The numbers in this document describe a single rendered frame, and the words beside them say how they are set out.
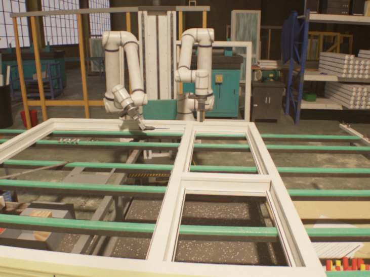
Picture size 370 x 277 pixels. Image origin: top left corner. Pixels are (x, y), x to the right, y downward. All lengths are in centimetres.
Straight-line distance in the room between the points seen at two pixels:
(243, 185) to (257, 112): 432
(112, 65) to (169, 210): 170
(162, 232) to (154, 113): 205
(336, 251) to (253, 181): 47
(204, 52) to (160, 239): 193
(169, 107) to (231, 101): 295
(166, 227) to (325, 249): 76
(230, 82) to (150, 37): 301
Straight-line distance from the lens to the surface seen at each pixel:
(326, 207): 177
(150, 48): 288
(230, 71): 563
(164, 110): 288
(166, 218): 99
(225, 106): 571
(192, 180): 127
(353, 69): 576
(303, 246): 94
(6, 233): 158
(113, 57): 250
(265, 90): 550
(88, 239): 114
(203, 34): 256
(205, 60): 260
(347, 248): 149
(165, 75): 291
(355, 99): 576
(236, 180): 127
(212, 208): 170
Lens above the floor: 149
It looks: 19 degrees down
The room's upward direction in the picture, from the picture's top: straight up
